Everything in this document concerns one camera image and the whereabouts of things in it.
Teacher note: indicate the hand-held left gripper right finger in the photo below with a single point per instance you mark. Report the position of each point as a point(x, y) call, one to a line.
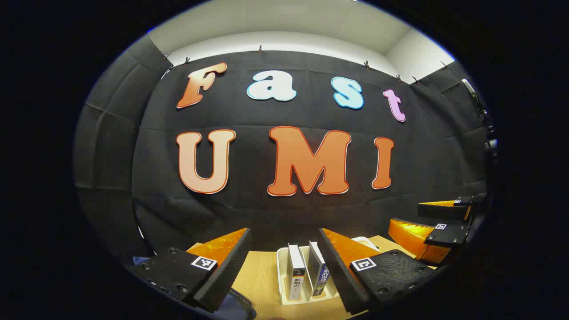
point(335, 271)

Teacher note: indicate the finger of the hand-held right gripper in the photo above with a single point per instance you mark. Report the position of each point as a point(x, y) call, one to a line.
point(444, 211)
point(449, 235)

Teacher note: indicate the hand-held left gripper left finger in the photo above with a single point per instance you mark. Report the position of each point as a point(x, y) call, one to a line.
point(231, 266)

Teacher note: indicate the dark blue book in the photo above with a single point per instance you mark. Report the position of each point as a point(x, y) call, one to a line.
point(319, 271)

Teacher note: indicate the white spine book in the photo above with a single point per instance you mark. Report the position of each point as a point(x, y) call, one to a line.
point(296, 271)

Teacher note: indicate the blue schoolbag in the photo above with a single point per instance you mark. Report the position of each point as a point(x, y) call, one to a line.
point(235, 306)

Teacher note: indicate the white bookshelf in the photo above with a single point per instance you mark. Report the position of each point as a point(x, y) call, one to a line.
point(282, 275)

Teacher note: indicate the black backdrop cloth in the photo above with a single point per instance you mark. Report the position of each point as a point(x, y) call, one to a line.
point(275, 213)

